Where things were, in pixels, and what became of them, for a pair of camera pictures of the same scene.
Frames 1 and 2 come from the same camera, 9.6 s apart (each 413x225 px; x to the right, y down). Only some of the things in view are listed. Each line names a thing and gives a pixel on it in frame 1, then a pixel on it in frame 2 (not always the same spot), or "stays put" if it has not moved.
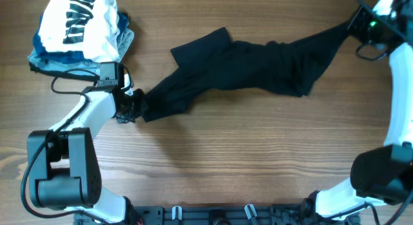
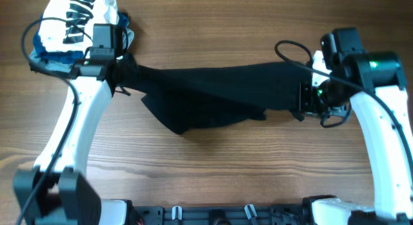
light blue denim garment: [88, 68] stays put
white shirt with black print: [81, 22] stays put
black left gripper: [141, 106] → [124, 57]
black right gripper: [354, 26] → [307, 108]
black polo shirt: [213, 62] → [187, 98]
